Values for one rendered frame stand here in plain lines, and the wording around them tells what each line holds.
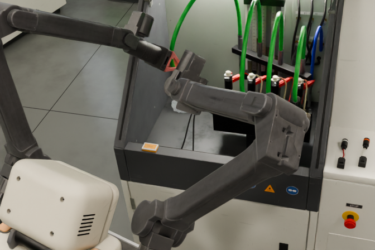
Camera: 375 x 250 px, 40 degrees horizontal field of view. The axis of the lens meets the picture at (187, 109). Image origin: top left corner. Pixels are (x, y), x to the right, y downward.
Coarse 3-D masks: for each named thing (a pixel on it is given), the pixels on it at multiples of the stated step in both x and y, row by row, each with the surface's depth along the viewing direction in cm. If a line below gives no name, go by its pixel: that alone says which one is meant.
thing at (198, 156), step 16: (128, 144) 178; (128, 160) 179; (144, 160) 177; (160, 160) 175; (176, 160) 173; (192, 160) 170; (208, 160) 169; (224, 160) 168; (144, 176) 182; (160, 176) 180; (176, 176) 178; (192, 176) 175; (288, 176) 163; (304, 176) 161; (256, 192) 171; (304, 192) 165; (304, 208) 169
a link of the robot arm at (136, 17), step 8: (136, 16) 151; (144, 16) 151; (128, 24) 151; (136, 24) 150; (144, 24) 151; (152, 24) 154; (136, 32) 149; (144, 32) 152; (128, 40) 145; (136, 40) 148
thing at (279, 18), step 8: (280, 16) 160; (280, 24) 170; (272, 32) 156; (280, 32) 174; (272, 40) 154; (280, 40) 176; (272, 48) 154; (280, 48) 178; (272, 56) 154; (280, 56) 180; (280, 64) 182
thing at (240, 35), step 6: (192, 0) 159; (234, 0) 178; (186, 6) 159; (186, 12) 158; (240, 12) 183; (180, 18) 158; (240, 18) 184; (180, 24) 158; (240, 24) 186; (174, 30) 158; (240, 30) 187; (174, 36) 158; (240, 36) 189; (174, 42) 159; (174, 66) 163
